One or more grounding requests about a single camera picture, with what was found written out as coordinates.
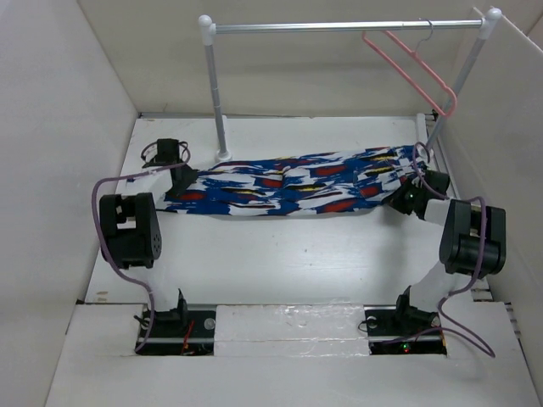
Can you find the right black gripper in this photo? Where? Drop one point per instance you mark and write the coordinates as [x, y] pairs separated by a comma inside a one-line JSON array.
[[396, 201]]

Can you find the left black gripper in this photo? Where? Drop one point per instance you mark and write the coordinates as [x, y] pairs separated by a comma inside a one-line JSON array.
[[188, 178]]

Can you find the blue white red patterned trousers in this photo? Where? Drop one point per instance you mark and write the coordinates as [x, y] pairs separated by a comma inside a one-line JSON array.
[[312, 184]]

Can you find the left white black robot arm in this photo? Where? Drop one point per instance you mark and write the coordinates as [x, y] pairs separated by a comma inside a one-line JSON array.
[[128, 228]]

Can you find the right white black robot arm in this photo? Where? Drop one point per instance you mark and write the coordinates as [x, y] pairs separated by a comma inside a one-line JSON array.
[[473, 243]]

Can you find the white metal clothes rack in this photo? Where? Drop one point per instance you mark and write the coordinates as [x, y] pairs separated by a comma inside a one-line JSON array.
[[485, 26]]

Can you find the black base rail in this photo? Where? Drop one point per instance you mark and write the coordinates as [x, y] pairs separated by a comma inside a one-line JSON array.
[[322, 330]]

